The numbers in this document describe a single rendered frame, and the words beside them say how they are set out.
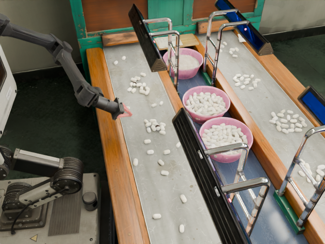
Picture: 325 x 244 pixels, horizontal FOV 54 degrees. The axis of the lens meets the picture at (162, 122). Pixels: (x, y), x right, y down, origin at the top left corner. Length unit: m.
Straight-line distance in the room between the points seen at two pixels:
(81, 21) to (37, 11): 0.96
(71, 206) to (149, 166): 0.49
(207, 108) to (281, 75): 0.56
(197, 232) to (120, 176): 0.41
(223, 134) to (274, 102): 0.42
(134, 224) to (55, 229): 0.52
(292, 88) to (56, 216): 1.48
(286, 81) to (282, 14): 1.95
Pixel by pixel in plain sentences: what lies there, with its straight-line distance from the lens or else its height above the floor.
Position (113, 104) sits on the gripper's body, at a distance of 1.49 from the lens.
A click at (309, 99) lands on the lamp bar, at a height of 1.08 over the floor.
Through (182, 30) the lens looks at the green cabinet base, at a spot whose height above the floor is 0.80.
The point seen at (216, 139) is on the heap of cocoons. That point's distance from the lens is 1.66.
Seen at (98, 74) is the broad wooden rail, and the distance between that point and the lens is 2.04.
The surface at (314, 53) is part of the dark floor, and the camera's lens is 4.03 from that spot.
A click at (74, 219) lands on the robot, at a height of 0.47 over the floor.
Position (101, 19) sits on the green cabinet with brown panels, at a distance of 2.25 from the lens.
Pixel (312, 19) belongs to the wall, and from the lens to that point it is 4.25.
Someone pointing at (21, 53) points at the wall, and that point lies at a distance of 3.33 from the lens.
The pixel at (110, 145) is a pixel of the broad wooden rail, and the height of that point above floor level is 0.76.
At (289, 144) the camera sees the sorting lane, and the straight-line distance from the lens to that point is 1.72.
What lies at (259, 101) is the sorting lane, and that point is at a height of 0.74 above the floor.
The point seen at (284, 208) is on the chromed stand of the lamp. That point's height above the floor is 0.70.
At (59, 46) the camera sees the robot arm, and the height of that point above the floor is 1.08.
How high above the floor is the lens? 1.93
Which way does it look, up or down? 44 degrees down
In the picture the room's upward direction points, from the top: straight up
